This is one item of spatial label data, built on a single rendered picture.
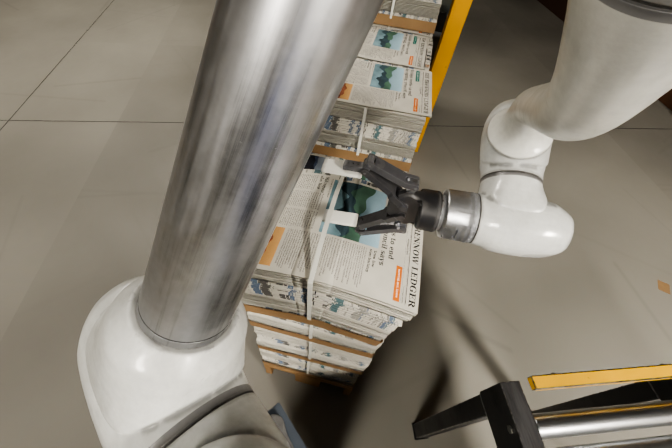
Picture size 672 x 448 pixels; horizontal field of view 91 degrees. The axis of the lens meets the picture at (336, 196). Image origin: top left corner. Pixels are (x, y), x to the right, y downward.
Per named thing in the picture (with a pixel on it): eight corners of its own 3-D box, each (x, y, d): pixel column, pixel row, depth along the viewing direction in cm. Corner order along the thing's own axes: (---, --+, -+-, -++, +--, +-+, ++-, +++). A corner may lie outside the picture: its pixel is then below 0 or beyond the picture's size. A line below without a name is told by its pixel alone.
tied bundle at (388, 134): (303, 152, 119) (304, 97, 101) (322, 106, 138) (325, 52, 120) (408, 173, 117) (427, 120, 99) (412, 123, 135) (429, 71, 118)
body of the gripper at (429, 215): (445, 213, 54) (388, 203, 55) (433, 242, 60) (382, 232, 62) (445, 181, 59) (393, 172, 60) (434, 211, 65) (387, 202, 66)
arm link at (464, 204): (464, 253, 59) (431, 246, 60) (463, 214, 65) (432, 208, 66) (482, 222, 52) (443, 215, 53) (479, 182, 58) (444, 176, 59)
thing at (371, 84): (311, 97, 102) (312, 94, 101) (331, 54, 120) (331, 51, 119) (430, 120, 99) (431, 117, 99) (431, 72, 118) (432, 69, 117)
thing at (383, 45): (322, 50, 121) (322, 48, 121) (340, 20, 140) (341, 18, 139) (422, 71, 118) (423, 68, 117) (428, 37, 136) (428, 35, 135)
